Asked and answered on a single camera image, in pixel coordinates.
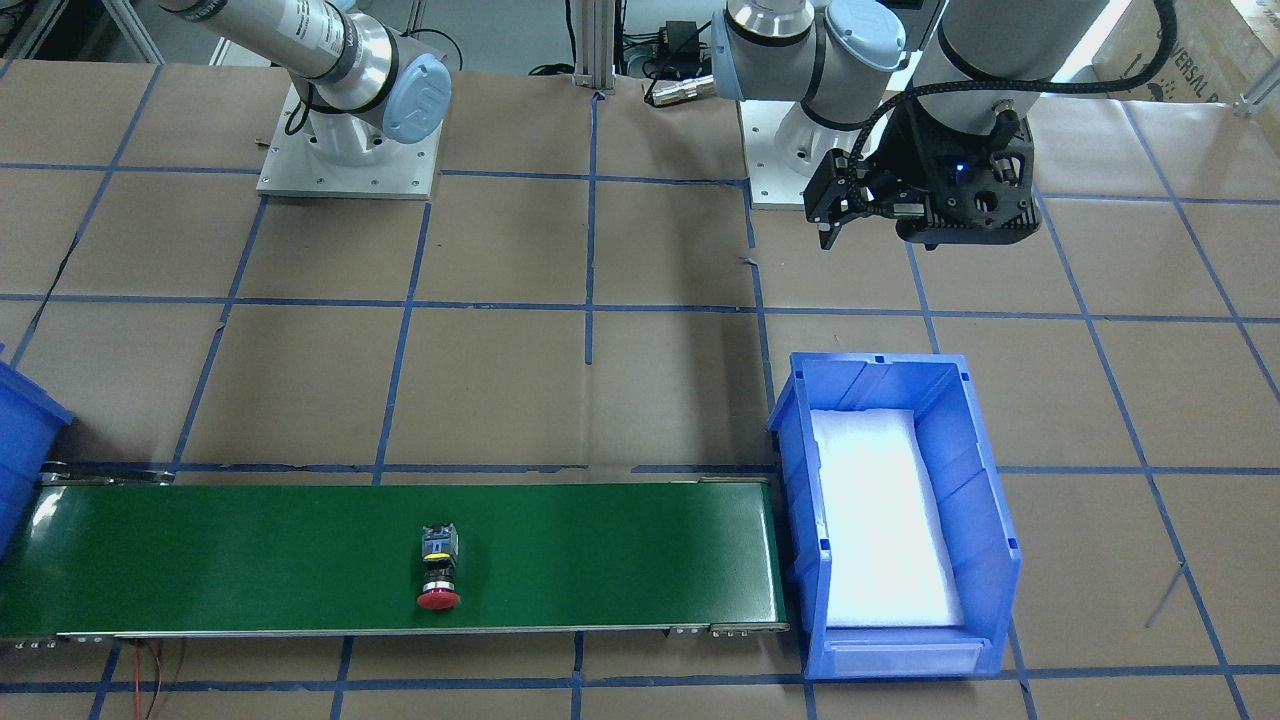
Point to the black gripper empty-bin side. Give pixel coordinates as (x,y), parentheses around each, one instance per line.
(908,150)

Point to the red push button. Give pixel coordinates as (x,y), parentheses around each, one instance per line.
(440,546)

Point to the robot arm near source bin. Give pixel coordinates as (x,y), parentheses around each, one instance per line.
(347,60)

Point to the robot arm near empty bin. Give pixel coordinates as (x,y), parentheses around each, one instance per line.
(849,62)

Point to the blue bin with buttons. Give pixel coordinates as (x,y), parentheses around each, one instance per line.
(30,421)

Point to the black power adapter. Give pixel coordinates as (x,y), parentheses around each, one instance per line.
(678,40)

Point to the blue bin with foam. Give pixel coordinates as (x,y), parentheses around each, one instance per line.
(979,534)

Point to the white foam pad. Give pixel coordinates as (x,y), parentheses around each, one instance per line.
(889,561)

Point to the green conveyor belt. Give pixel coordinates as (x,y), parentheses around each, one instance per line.
(238,561)

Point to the aluminium frame post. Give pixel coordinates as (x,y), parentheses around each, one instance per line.
(594,37)

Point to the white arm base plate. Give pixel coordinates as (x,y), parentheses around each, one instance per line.
(341,157)

